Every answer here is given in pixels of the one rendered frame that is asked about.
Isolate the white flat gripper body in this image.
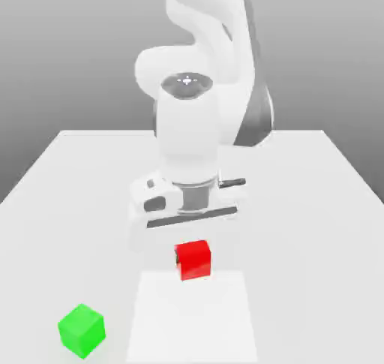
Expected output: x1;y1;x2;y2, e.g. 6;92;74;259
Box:
127;200;245;253

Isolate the small red cube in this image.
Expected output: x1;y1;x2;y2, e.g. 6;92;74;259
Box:
174;239;212;281

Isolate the small green cube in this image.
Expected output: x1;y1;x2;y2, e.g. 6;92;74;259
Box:
57;302;107;360

